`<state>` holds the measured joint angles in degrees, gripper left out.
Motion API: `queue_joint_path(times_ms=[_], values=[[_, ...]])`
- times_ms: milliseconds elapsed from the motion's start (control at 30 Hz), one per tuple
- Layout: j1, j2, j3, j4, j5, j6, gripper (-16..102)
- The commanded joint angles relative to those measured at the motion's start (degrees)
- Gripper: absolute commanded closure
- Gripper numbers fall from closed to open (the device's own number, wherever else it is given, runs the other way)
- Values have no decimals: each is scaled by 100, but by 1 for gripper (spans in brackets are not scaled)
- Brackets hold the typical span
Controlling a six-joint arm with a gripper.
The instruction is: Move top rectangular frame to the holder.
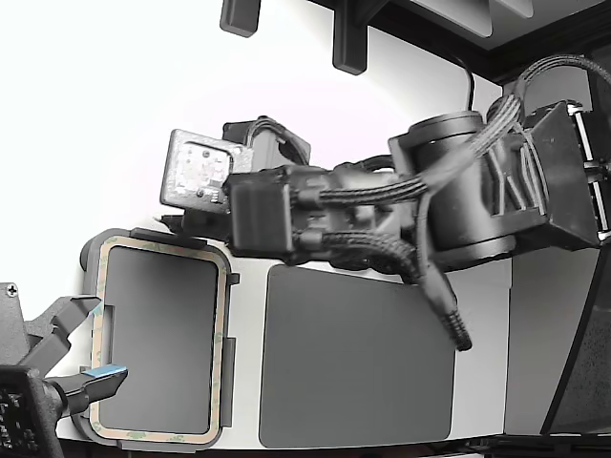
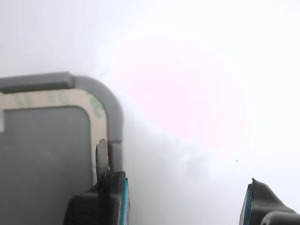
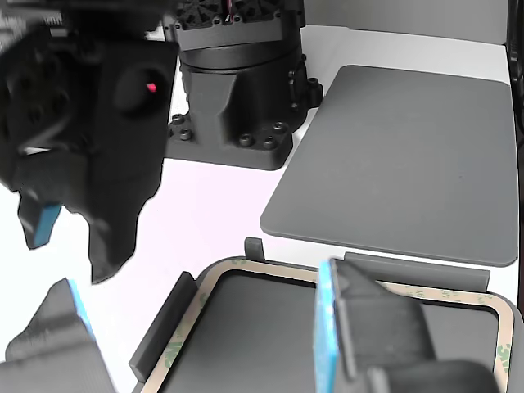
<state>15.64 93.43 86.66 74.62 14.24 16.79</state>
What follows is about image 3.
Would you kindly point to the black six-joint robot arm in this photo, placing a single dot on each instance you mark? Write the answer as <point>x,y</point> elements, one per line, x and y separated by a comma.
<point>245,102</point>

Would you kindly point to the grey holder plate with ridges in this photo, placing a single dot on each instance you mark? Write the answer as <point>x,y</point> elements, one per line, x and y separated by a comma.
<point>262,327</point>

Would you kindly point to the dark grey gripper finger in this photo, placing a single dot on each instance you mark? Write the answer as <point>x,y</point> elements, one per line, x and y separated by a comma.
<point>53,348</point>
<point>376,340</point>

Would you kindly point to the rectangular frame with beige tape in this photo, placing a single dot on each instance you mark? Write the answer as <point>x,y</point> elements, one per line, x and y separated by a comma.
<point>266,271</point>

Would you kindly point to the dark grey flat mat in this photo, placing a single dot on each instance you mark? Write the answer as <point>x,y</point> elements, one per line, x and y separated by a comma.
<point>389,163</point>

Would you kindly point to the black slanted strut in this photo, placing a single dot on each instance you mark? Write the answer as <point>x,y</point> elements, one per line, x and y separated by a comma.
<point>518,24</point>

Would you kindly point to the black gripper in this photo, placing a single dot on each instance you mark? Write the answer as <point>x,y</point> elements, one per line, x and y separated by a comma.
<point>82,102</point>

